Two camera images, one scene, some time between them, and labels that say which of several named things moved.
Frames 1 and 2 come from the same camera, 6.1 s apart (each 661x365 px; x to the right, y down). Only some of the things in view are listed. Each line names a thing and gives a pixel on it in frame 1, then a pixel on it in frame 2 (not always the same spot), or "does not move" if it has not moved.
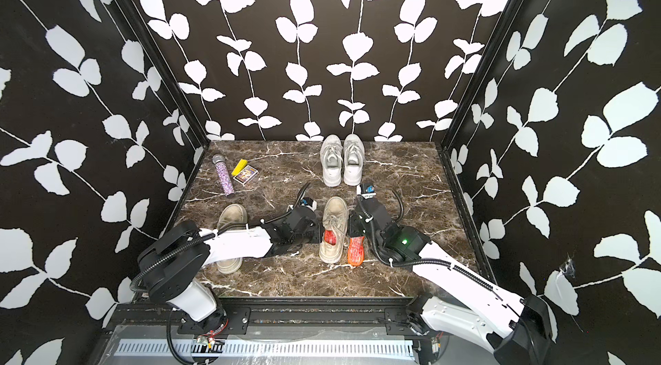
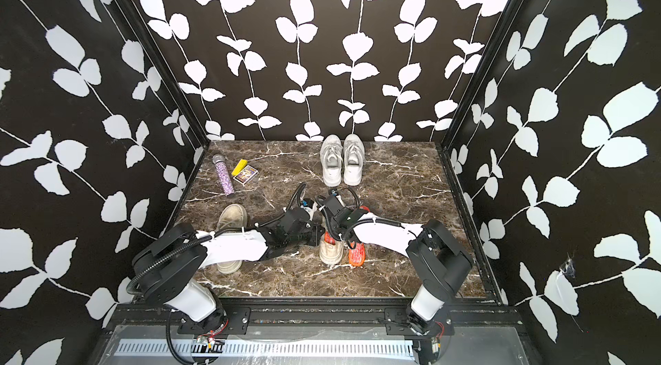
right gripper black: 355,220 → 331,228
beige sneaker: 231,214 does not move
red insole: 330,237 does not move
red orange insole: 355,250 does not move
